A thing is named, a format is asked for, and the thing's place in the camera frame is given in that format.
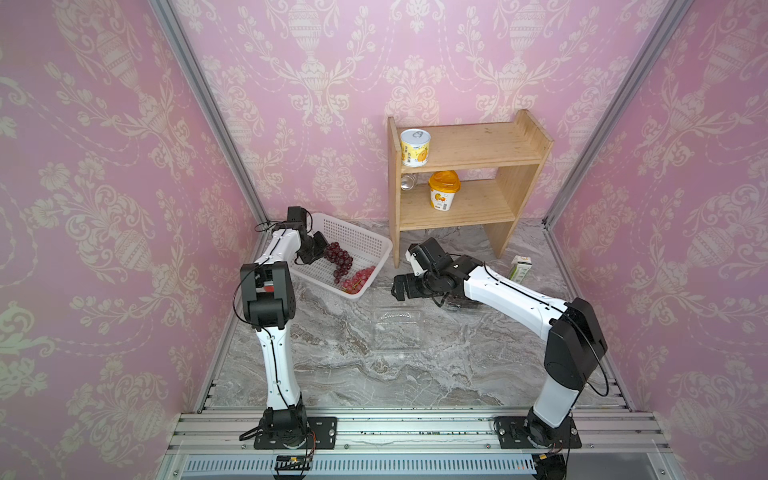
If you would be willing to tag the white plastic basket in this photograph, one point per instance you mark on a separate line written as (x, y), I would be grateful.
(366, 248)

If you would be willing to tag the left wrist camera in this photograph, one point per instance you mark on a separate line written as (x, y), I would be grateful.
(298, 218)

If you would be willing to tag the green white milk carton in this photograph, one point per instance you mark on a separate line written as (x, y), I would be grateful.
(521, 266)

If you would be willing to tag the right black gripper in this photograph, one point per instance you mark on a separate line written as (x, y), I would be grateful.
(410, 280)

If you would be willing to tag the small glass jar on shelf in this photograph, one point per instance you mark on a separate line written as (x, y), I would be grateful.
(408, 181)

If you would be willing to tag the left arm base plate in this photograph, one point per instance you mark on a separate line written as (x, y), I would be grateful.
(318, 433)

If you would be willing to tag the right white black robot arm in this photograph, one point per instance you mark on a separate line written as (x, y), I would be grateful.
(574, 342)

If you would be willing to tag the aluminium rail frame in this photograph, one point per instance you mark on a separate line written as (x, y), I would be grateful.
(420, 443)

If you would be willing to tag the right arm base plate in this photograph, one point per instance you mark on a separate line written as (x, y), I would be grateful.
(510, 433)

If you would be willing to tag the pink red grape bunch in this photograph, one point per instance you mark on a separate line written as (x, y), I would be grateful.
(357, 281)

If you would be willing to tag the wooden two-tier shelf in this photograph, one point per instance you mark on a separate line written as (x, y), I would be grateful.
(517, 151)

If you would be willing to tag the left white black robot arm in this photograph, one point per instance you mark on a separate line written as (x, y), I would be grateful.
(265, 300)

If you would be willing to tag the orange lid white cup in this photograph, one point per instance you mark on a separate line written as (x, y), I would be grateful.
(444, 185)

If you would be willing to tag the yellow white can on shelf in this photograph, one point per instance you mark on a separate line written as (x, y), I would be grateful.
(415, 145)

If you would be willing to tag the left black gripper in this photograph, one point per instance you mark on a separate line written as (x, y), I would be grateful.
(320, 250)

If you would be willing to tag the dark red grape bunch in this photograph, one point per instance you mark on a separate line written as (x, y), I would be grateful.
(340, 259)

